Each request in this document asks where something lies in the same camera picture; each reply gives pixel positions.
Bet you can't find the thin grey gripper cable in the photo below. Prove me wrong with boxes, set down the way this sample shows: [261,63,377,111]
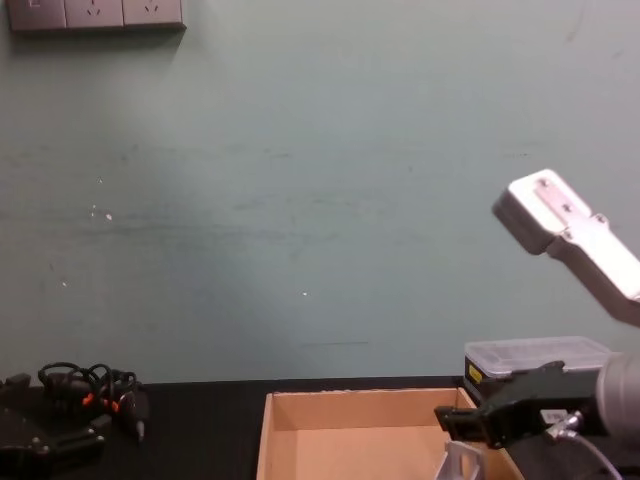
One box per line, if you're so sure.
[543,410,622,480]

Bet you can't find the black table cloth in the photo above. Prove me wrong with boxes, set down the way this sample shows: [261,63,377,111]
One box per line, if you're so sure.
[0,378,640,480]

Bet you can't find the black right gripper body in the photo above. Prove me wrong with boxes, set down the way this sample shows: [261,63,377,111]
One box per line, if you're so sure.
[478,360,602,450]

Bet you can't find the shallow brown cardboard tray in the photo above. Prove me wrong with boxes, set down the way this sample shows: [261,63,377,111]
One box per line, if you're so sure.
[255,386,527,480]

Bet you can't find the black corded tool orange parts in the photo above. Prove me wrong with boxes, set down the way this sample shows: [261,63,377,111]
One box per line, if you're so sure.
[36,361,152,444]

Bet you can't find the small white three-armed plastic piece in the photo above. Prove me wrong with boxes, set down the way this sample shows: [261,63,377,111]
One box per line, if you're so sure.
[433,439,487,480]

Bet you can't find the clear plastic case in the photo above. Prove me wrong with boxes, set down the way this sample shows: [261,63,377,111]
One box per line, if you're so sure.
[463,335,624,402]

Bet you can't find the grey wall socket plate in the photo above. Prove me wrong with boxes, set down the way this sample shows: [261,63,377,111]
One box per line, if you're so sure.
[122,0,185,28]
[64,0,125,30]

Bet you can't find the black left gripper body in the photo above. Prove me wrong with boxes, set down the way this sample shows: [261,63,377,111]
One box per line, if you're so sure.
[0,405,60,480]

